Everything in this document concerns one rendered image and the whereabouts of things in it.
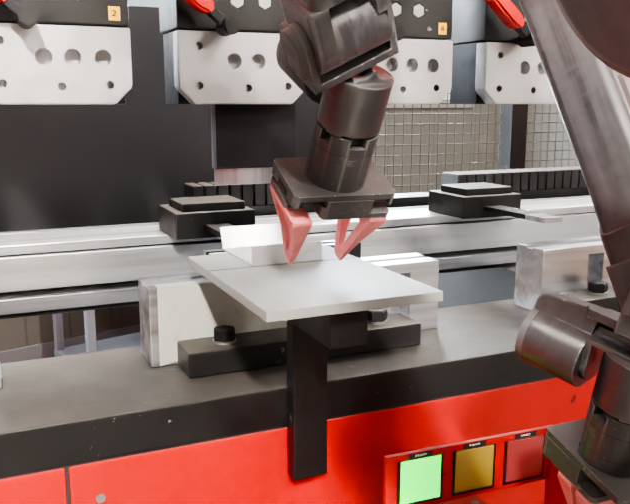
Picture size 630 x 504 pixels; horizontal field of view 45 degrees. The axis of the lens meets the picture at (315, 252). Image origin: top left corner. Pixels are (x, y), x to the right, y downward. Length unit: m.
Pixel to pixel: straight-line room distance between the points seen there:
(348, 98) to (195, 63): 0.26
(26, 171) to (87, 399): 0.63
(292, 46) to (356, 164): 0.13
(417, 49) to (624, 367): 0.48
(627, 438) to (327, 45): 0.40
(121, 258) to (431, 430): 0.50
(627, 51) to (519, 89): 0.79
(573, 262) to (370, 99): 0.61
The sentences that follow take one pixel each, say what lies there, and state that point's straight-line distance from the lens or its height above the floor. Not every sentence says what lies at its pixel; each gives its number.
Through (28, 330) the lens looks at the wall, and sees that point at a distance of 3.62.
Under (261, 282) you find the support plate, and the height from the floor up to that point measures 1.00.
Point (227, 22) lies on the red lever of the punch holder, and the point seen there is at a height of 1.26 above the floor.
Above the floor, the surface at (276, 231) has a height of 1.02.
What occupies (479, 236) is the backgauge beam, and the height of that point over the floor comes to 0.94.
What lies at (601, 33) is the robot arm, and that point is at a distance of 0.28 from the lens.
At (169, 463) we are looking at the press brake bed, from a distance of 0.83.
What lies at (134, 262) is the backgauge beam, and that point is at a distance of 1.14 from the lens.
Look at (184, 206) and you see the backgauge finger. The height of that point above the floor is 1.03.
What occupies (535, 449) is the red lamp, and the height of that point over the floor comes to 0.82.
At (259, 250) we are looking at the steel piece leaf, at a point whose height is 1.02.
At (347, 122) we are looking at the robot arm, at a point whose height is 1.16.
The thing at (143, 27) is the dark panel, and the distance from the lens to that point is 1.41.
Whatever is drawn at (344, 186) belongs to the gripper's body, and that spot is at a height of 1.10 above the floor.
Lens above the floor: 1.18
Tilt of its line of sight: 11 degrees down
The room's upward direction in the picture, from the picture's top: straight up
